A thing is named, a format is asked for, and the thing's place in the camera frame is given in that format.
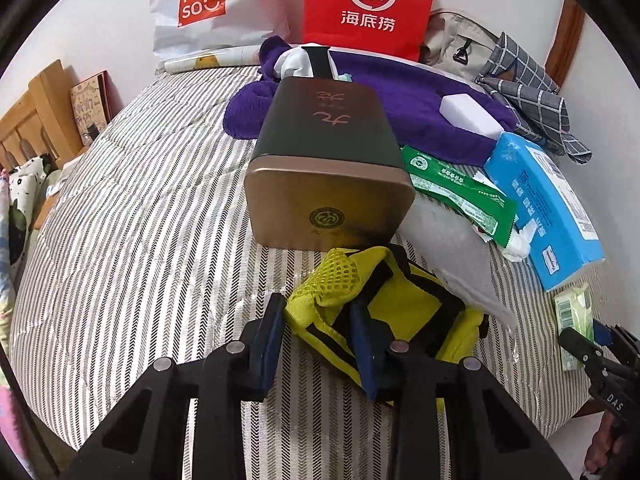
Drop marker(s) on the beige canvas bag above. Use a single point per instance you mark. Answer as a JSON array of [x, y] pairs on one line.
[[450, 35]]

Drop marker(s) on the white glove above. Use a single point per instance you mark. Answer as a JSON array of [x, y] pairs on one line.
[[295, 62]]

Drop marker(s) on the colourful printed blanket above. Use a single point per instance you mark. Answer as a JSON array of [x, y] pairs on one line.
[[10, 260]]

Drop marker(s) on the green wet wipe packet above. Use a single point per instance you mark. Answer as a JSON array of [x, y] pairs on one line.
[[460, 195]]

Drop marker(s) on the grey checked cloth pink star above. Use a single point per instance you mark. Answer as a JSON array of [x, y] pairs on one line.
[[555, 120]]

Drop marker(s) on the blue tissue pack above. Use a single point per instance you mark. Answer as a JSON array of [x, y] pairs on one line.
[[545, 200]]

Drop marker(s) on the duck print rolled sheet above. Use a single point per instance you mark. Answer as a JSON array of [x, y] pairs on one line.
[[210, 60]]

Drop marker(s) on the red paper bag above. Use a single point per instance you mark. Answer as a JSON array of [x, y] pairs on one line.
[[325, 25]]

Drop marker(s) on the white plastic shopping bag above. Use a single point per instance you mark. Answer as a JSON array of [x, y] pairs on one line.
[[250, 10]]

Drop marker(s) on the black small bottle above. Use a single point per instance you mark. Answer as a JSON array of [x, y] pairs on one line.
[[91, 127]]

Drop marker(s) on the light green packet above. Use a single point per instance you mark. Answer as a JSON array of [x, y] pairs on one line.
[[575, 310]]

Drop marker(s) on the person's right hand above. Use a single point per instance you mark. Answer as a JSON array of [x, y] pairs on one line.
[[602, 440]]

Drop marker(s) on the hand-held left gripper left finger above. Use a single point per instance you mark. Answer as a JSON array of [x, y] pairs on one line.
[[262, 355]]

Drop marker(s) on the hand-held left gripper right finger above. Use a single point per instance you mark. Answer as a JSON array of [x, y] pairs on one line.
[[362, 355]]

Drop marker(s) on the yellow mesh pouch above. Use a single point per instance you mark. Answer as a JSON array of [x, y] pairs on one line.
[[325, 280]]

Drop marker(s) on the patterned hardcover book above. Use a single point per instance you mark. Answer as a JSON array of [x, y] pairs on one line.
[[90, 105]]

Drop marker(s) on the white sponge block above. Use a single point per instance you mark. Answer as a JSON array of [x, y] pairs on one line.
[[467, 115]]

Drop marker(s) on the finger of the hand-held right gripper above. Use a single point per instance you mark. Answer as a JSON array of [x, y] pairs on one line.
[[575, 342], [602, 332]]

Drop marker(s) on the brown wooden door frame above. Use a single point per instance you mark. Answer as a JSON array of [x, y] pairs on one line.
[[567, 35]]

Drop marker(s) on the grey checked cloth bag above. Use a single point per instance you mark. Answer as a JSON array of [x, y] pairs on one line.
[[520, 65]]

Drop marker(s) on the purple towel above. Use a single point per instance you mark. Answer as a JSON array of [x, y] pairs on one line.
[[410, 90]]

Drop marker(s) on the wooden headboard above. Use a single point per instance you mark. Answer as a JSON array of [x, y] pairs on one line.
[[45, 105]]

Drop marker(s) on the dark green tin box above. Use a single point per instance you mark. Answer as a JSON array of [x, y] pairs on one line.
[[325, 170]]

